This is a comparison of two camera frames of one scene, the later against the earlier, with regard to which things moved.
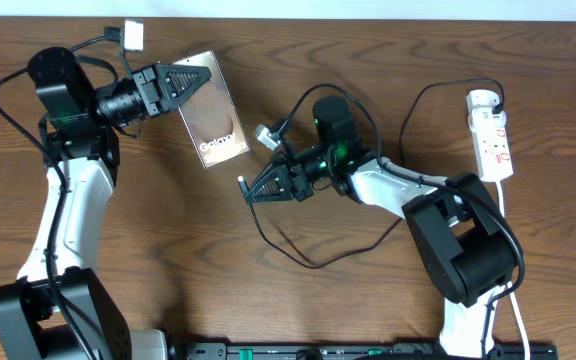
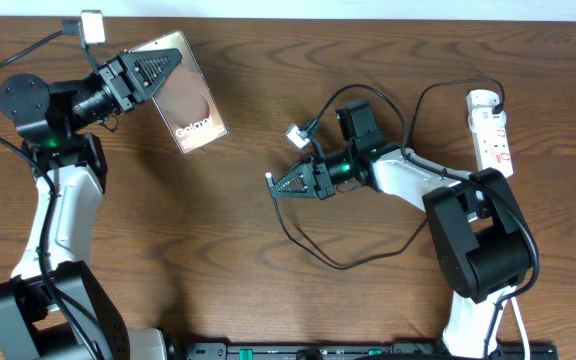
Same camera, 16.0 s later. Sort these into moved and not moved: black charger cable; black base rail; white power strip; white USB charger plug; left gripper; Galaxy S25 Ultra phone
Moved: left gripper; black charger cable; Galaxy S25 Ultra phone
Not moved: white power strip; white USB charger plug; black base rail
